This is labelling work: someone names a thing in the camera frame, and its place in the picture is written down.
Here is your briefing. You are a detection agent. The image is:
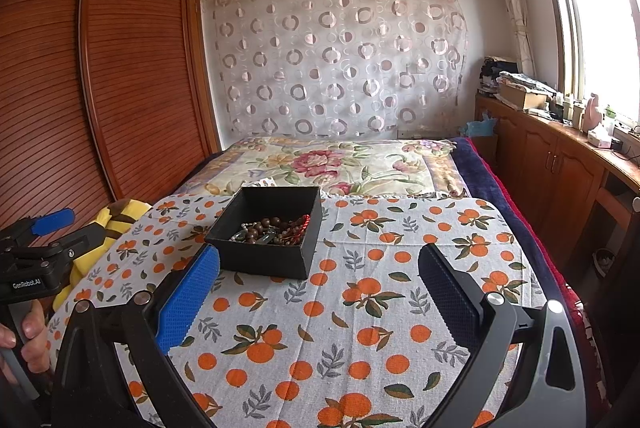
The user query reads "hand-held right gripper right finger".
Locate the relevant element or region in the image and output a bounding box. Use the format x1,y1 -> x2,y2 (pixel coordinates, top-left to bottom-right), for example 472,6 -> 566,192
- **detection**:
418,244 -> 588,428

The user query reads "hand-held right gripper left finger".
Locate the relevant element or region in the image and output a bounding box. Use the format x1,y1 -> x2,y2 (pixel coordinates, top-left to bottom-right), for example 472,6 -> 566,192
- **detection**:
50,244 -> 221,428

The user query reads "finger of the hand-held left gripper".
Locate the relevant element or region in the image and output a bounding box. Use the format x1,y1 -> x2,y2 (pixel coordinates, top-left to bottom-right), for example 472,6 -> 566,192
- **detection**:
7,208 -> 76,241
50,222 -> 106,260

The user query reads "silver bead bracelet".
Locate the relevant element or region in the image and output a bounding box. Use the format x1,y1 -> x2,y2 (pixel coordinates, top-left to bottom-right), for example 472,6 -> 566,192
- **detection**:
230,220 -> 261,244

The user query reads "black jewelry box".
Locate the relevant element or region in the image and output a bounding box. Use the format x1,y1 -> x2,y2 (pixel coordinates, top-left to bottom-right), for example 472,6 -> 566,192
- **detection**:
204,186 -> 323,280

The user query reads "dark wooden bead bracelet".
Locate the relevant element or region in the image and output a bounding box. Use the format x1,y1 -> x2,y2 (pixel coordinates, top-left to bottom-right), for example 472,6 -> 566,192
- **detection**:
245,215 -> 301,246

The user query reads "red string bracelet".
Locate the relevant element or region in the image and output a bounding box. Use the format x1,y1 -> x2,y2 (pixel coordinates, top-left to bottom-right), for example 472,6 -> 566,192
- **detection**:
285,214 -> 313,241

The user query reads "person's left hand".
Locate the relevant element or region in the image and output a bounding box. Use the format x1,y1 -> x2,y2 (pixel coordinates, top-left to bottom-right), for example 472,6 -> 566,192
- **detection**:
0,299 -> 57,377

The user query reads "yellow striped plush toy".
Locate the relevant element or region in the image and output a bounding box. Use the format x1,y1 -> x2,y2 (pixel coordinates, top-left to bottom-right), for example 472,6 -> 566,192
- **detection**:
52,199 -> 153,309

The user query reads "orange fruit print cloth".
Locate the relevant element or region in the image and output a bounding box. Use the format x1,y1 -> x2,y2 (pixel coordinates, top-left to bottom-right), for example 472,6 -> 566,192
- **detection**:
47,195 -> 566,428

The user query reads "red blanket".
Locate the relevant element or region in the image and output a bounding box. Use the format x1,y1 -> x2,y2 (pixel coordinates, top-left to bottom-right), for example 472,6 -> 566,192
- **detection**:
487,153 -> 608,409

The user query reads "navy blue blanket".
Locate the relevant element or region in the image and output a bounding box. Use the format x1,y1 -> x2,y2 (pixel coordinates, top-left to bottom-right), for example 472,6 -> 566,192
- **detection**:
445,137 -> 571,299

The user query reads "wooden slatted wardrobe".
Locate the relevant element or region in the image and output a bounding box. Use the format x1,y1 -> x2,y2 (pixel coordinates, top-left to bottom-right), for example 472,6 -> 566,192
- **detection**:
0,0 -> 221,249

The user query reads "blue plastic bag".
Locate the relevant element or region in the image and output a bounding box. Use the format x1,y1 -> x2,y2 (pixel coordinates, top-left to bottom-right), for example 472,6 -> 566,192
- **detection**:
465,118 -> 498,138

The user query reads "wooden cabinet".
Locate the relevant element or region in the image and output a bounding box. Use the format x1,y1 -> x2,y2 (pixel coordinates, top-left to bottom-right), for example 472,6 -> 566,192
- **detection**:
472,93 -> 640,289

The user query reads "floral blanket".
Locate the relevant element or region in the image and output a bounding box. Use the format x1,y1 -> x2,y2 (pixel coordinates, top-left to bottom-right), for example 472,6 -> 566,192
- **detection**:
185,137 -> 471,200

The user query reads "pile of folded clothes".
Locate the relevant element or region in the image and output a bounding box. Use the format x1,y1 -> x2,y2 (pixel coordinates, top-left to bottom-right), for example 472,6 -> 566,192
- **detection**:
480,56 -> 557,100

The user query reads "pink figurine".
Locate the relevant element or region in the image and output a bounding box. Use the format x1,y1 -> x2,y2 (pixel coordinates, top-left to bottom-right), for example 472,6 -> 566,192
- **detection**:
585,93 -> 606,131

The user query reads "circle pattern curtain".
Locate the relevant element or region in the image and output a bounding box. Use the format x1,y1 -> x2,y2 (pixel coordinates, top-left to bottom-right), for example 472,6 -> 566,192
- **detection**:
202,0 -> 468,141

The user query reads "window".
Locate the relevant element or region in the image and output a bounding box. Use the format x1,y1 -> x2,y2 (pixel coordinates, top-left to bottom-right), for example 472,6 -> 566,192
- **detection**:
530,0 -> 640,129

